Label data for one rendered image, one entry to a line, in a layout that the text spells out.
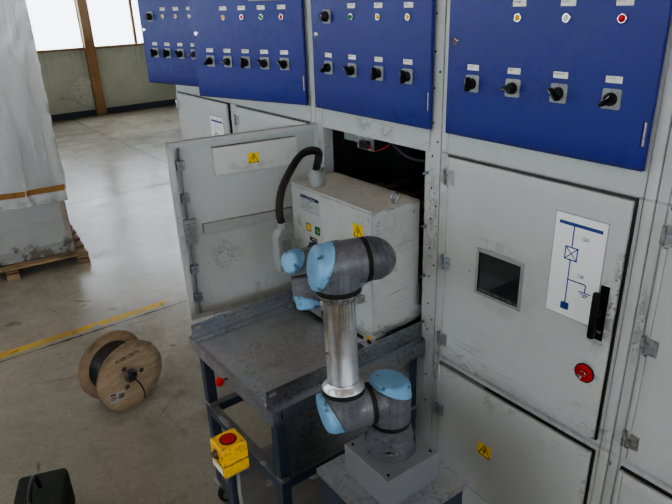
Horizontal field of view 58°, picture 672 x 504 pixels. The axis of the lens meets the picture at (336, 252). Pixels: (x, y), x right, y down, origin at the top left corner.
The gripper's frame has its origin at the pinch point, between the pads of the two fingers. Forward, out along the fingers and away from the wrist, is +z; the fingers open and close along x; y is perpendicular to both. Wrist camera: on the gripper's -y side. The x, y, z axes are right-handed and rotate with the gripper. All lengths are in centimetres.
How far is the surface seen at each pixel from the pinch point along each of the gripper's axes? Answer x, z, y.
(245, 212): 4, 3, -56
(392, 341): -31.6, 12.3, 16.0
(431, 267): -2.1, 17.3, 24.4
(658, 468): -36, 1, 107
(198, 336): -44, -21, -51
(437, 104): 53, 2, 25
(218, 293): -32, -1, -62
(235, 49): 70, 14, -81
